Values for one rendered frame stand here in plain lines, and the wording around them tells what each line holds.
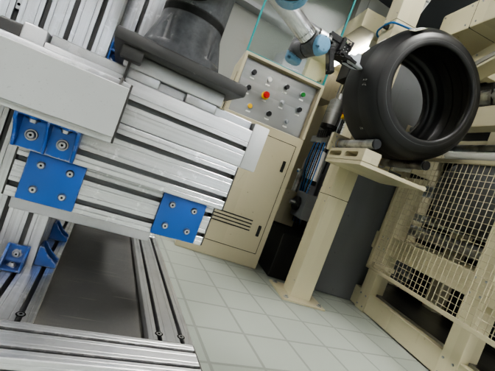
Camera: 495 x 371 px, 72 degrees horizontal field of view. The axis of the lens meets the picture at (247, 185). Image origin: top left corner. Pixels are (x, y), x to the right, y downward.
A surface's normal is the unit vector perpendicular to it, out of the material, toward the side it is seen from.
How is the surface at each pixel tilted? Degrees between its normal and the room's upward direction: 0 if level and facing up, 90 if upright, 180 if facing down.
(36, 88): 90
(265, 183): 90
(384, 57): 81
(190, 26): 72
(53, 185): 90
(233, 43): 90
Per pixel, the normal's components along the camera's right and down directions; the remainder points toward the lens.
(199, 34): 0.54, -0.09
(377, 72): -0.55, -0.12
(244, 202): 0.21, 0.11
